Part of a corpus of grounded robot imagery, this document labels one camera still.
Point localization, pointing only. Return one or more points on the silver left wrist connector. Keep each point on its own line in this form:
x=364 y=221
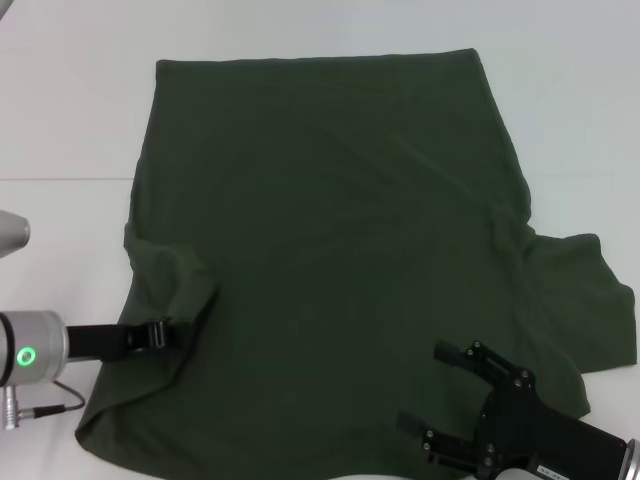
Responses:
x=11 y=410

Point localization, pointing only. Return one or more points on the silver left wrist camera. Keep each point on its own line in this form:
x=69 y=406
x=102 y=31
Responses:
x=12 y=235

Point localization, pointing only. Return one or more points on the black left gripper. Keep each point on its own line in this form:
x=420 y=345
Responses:
x=95 y=341

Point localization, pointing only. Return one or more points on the dark green shirt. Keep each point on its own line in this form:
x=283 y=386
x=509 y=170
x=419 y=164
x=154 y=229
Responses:
x=350 y=225

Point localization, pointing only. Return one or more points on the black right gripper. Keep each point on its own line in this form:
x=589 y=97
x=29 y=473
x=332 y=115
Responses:
x=550 y=437

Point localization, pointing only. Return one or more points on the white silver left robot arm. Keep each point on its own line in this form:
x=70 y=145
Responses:
x=42 y=340

